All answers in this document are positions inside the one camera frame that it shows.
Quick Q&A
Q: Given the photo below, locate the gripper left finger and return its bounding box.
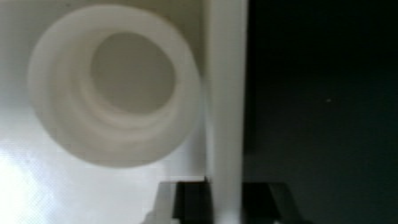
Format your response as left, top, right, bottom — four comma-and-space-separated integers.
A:
154, 181, 213, 224

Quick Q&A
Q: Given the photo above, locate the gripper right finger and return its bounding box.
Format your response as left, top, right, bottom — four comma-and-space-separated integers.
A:
241, 182, 309, 224

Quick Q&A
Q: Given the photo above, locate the white square tabletop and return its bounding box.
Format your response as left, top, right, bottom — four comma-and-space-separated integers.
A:
0, 0, 248, 224

